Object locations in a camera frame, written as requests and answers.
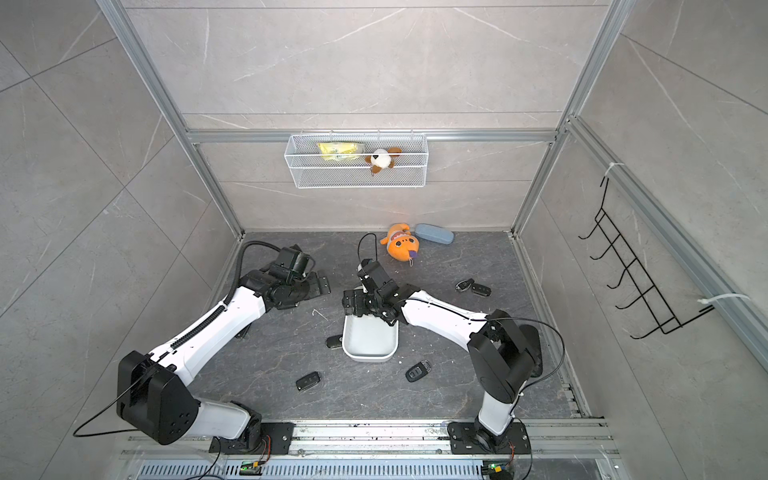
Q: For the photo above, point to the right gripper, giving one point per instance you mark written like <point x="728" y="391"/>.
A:
<point x="349" y="304"/>

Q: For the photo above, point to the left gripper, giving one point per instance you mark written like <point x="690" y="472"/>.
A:
<point x="315" y="289"/>

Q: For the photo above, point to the white storage box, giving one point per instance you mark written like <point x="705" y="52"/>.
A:
<point x="368" y="339"/>

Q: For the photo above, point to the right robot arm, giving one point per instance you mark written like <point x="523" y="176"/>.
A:
<point x="505" y="350"/>

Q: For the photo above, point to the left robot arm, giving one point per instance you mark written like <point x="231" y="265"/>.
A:
<point x="153" y="394"/>

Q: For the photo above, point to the black silver car key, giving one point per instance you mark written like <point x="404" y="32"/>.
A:
<point x="418" y="371"/>

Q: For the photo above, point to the orange plush toy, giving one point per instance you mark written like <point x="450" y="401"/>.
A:
<point x="400" y="243"/>

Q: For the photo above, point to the blue glasses case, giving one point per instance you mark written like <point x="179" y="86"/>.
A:
<point x="435" y="234"/>

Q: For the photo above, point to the yellow packet in basket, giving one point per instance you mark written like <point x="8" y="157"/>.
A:
<point x="341" y="151"/>

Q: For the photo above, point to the brown white plush dog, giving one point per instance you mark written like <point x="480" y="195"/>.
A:
<point x="382" y="159"/>

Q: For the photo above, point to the white wire wall basket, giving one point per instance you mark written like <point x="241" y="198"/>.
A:
<point x="310" y="171"/>

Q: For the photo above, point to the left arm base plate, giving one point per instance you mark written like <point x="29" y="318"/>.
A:
<point x="271" y="438"/>

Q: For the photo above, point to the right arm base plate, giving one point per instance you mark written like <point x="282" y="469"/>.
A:
<point x="471" y="438"/>

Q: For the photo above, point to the aluminium mounting rail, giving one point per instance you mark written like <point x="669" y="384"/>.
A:
<point x="582" y="438"/>

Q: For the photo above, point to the black wall hook rack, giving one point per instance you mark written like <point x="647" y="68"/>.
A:
<point x="633" y="272"/>

